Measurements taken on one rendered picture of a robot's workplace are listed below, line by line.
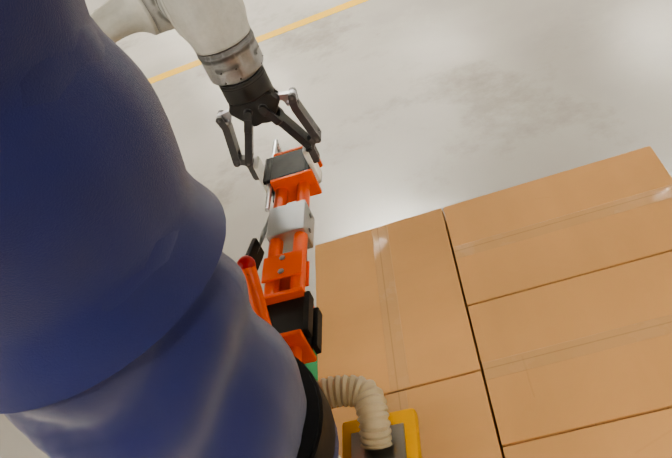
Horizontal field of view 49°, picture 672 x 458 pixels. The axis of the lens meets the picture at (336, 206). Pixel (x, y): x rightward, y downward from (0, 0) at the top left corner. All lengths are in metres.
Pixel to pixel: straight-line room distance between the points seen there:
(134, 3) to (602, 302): 1.21
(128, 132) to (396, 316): 1.49
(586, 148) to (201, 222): 2.67
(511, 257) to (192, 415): 1.47
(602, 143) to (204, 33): 2.29
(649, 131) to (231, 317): 2.71
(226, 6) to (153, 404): 0.64
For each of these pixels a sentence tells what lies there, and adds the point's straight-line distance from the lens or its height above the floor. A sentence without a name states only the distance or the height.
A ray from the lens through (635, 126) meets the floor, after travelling 3.19.
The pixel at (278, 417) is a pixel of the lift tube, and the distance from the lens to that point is 0.63.
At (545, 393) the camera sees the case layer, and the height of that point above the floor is 0.54.
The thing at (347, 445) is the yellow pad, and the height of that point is 1.13.
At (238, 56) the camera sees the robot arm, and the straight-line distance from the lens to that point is 1.08.
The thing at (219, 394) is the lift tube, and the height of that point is 1.51.
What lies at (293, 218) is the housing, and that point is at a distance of 1.12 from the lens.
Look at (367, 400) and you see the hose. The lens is 0.93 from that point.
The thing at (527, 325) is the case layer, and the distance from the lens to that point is 1.79.
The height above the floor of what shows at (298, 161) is 1.26.
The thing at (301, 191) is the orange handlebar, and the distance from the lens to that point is 1.18.
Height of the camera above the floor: 1.91
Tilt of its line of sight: 36 degrees down
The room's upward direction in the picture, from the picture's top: 25 degrees counter-clockwise
